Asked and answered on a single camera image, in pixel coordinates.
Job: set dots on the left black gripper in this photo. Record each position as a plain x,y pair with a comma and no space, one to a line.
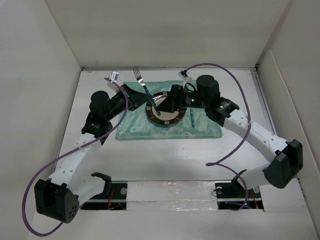
136,98

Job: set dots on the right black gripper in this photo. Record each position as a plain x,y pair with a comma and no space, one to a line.
172,103

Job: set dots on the dark rimmed dinner plate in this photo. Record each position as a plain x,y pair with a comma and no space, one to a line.
165,118

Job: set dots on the knife with green handle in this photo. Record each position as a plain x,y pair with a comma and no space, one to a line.
192,117

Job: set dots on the green patterned placemat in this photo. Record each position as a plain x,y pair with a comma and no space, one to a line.
137,126

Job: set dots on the fork with dark handle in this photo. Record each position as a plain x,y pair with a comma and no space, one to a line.
140,80

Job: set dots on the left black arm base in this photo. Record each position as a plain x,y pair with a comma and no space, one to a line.
112,198

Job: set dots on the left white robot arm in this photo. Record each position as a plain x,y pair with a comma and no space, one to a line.
72,183

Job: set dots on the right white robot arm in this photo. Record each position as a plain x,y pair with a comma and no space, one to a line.
285,158

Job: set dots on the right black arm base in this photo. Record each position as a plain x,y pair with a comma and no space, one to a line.
231,195

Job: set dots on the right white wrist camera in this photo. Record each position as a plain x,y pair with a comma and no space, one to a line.
185,76

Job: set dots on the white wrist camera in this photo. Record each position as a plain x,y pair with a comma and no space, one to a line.
185,76
112,80

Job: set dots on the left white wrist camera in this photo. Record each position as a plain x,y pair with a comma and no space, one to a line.
112,80

